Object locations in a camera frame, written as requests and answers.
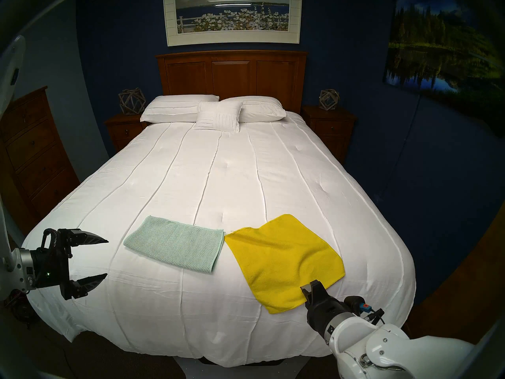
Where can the brown wooden headboard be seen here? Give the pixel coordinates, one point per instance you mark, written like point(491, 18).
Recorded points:
point(232, 74)

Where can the long white pillow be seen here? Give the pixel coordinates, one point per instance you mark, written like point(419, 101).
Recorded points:
point(169, 107)
point(264, 109)

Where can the white bed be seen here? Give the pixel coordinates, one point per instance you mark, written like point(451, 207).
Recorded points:
point(221, 177)

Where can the brown wooden nightstand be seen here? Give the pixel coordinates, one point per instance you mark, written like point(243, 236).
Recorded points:
point(329, 129)
point(122, 131)

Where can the small square white pillow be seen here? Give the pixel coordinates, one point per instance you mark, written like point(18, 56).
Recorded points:
point(219, 117)

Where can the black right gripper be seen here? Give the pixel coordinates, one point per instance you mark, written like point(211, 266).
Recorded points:
point(325, 313)

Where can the framed flower seascape picture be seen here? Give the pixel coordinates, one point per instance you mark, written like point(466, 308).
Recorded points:
point(232, 23)

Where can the forest lake wall poster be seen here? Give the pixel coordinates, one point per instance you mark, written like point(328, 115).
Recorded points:
point(434, 46)

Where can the mint green hand towel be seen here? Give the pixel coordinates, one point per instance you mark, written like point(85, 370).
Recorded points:
point(173, 242)

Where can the brown wooden dresser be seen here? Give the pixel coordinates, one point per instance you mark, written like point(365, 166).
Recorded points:
point(35, 153)

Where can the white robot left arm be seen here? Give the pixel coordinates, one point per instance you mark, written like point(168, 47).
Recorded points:
point(10, 269)

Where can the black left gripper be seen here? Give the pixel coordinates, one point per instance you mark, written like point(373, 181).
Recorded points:
point(51, 263)

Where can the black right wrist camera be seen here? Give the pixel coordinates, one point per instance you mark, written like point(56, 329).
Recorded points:
point(353, 303)

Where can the yellow hand towel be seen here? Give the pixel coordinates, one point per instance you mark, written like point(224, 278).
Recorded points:
point(284, 259)

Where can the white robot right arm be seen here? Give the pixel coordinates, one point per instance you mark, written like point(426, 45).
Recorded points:
point(394, 350)

